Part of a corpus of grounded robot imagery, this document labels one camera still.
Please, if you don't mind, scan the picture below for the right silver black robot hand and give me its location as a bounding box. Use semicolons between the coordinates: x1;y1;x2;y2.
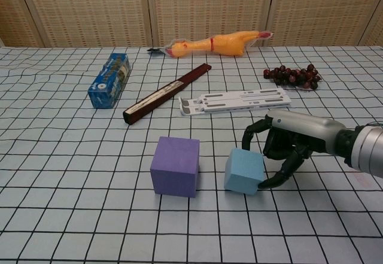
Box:
242;110;345;189

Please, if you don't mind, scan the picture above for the medium blue foam cube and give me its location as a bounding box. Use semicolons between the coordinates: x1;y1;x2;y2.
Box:
224;148;265;196

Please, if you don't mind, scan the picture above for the large purple foam cube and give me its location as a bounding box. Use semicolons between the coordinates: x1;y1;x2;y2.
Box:
150;136;200;199

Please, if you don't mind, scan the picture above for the dark red grape bunch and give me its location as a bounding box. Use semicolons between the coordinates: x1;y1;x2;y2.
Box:
263;63;323;91

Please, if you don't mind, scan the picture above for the white folding laptop stand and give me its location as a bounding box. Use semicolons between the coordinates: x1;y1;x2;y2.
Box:
178;87;292;117

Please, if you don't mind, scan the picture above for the yellow rubber chicken toy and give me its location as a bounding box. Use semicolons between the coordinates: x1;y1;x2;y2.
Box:
165;30;274;59

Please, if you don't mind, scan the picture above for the dark red long box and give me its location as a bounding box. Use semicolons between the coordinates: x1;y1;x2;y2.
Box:
122;63;213;126

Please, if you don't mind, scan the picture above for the long blue cardboard box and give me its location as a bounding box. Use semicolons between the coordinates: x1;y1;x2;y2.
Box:
87;53;133;110

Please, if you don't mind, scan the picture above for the light blue checkered tablecloth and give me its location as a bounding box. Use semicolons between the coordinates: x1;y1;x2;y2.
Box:
0;45;383;264

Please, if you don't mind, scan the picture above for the woven beige folding screen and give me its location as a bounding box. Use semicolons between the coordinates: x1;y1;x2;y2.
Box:
0;0;383;48

